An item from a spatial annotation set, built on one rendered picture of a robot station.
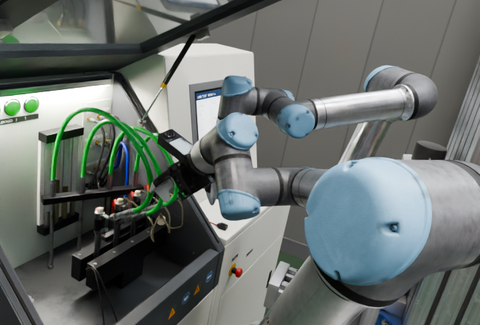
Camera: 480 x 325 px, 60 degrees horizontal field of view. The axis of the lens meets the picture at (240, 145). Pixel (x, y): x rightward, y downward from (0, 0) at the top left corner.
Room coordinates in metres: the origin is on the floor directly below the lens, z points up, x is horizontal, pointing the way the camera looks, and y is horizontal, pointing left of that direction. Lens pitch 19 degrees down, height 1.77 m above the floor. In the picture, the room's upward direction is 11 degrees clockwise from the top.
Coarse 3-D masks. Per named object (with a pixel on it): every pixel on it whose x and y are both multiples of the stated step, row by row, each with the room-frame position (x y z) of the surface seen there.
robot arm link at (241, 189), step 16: (224, 160) 0.71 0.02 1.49; (240, 160) 0.71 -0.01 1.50; (224, 176) 0.69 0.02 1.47; (240, 176) 0.68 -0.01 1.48; (256, 176) 0.70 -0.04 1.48; (272, 176) 0.71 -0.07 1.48; (224, 192) 0.67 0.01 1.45; (240, 192) 0.66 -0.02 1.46; (256, 192) 0.68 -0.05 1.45; (272, 192) 0.70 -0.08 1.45; (224, 208) 0.66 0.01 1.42; (240, 208) 0.65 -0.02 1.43; (256, 208) 0.66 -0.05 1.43
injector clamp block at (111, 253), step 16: (144, 224) 1.27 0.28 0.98; (112, 240) 1.14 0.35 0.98; (128, 240) 1.15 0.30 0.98; (144, 240) 1.18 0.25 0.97; (160, 240) 1.26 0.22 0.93; (80, 256) 1.03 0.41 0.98; (112, 256) 1.05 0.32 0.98; (128, 256) 1.11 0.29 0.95; (144, 256) 1.19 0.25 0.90; (80, 272) 1.01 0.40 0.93; (112, 272) 1.05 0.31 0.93; (128, 272) 1.12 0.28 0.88; (96, 288) 0.99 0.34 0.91
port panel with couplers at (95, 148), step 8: (88, 104) 1.35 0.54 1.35; (96, 104) 1.38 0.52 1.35; (104, 104) 1.41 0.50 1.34; (88, 112) 1.35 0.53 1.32; (88, 120) 1.34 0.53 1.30; (88, 128) 1.35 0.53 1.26; (104, 128) 1.42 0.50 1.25; (88, 136) 1.35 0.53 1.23; (96, 136) 1.39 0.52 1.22; (96, 144) 1.38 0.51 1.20; (96, 152) 1.39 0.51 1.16; (104, 152) 1.43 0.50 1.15; (80, 160) 1.33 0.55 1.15; (88, 160) 1.36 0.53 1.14; (96, 160) 1.39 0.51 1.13; (104, 160) 1.43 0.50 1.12; (80, 168) 1.33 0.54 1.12; (88, 168) 1.36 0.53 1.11; (88, 176) 1.36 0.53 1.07
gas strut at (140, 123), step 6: (192, 36) 1.33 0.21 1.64; (186, 42) 1.34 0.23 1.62; (192, 42) 1.34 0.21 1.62; (186, 48) 1.34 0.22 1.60; (180, 54) 1.34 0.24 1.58; (180, 60) 1.35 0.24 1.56; (174, 66) 1.35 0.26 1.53; (168, 72) 1.36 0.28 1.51; (168, 78) 1.35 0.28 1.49; (162, 84) 1.36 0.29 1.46; (156, 96) 1.37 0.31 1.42; (150, 108) 1.38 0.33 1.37; (138, 120) 1.39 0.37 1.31; (144, 120) 1.40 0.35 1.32
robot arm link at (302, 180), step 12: (276, 168) 0.75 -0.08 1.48; (288, 168) 0.76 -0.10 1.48; (300, 168) 0.75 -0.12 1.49; (312, 168) 0.79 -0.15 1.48; (288, 180) 0.72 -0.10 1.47; (300, 180) 0.69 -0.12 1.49; (312, 180) 0.66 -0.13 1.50; (288, 192) 0.71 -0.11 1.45; (300, 192) 0.68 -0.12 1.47; (276, 204) 0.71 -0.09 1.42; (288, 204) 0.73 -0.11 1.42; (300, 204) 0.69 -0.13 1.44
